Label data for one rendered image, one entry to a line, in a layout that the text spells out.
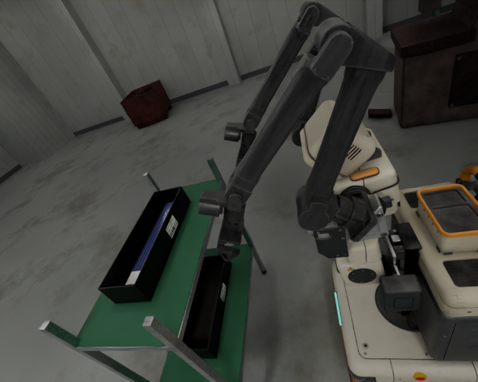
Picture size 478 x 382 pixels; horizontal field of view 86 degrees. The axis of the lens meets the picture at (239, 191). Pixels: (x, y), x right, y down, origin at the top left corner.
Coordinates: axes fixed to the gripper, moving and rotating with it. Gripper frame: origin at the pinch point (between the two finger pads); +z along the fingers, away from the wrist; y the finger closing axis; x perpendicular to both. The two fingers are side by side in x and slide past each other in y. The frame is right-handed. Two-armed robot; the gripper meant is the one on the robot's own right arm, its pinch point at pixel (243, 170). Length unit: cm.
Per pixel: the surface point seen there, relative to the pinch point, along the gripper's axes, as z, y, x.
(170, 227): 25.6, 18.0, -29.2
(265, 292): 109, -6, 30
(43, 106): 293, -576, -619
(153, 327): 13, 66, -18
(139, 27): 58, -605, -311
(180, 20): 31, -606, -210
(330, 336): 92, 25, 67
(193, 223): 28.4, 10.5, -20.4
